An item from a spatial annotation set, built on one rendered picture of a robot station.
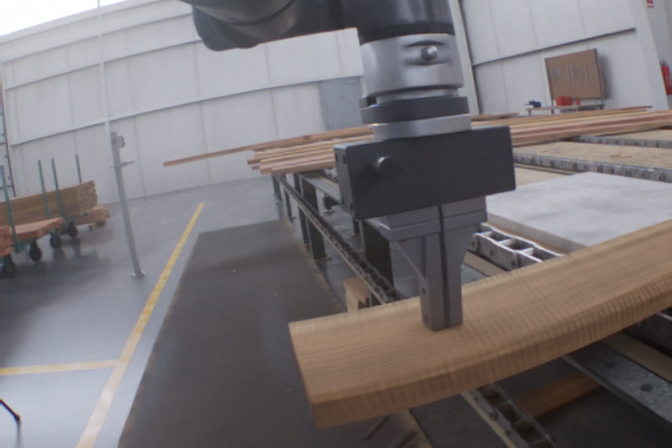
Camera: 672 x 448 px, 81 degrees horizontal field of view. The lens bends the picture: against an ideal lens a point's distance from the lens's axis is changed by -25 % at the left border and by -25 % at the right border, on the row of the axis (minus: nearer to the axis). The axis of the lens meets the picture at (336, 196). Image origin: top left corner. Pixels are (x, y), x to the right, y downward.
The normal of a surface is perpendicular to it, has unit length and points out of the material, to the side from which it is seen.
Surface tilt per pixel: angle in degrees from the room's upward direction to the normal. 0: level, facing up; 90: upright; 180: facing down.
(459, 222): 90
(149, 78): 88
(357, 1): 126
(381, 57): 90
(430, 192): 90
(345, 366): 0
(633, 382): 0
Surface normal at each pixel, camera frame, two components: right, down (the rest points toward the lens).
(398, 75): -0.41, 0.19
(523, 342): -0.02, -0.79
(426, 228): 0.18, 0.11
